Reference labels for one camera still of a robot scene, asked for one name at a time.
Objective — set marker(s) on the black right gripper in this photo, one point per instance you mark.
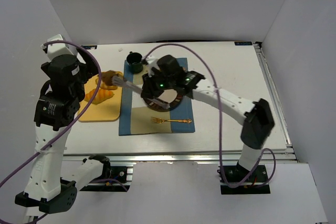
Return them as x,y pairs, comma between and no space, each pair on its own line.
149,89

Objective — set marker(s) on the left blue logo sticker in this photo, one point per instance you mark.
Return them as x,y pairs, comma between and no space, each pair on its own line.
90,47

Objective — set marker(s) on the blue beige placemat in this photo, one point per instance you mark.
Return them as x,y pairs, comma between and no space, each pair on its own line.
135,116

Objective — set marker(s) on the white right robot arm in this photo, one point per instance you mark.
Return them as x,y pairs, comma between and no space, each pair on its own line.
255,117

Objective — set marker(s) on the dark rimmed ceramic plate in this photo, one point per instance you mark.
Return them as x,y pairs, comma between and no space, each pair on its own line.
171,97

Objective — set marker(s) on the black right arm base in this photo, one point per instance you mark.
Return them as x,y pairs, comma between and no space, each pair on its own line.
256,184

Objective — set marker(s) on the blue logo sticker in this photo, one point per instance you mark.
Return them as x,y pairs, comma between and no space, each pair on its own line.
90,47
243,43

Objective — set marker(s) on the dark green mug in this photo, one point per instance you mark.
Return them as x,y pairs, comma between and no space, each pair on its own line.
134,61

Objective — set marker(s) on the striped orange croissant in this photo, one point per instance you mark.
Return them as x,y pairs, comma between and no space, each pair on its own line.
100,97

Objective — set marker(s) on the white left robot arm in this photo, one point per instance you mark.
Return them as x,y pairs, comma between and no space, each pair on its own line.
58,103

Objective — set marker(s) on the striped bread roll far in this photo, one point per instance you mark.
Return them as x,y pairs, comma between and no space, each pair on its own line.
107,87

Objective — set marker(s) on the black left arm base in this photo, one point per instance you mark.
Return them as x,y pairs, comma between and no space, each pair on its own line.
123,174

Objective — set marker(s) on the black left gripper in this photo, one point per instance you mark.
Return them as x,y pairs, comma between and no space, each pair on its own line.
87,67

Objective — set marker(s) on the gold fork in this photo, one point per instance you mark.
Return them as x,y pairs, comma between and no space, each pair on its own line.
160,121

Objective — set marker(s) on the yellow plastic tray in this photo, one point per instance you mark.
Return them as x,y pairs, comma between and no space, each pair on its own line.
106,111

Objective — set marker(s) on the brown chocolate croissant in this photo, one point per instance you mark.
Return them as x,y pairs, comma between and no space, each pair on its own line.
107,77

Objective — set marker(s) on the metal tongs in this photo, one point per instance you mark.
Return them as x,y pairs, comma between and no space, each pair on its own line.
122,82

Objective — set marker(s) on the right blue logo sticker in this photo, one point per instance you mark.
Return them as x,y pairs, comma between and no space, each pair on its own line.
243,43

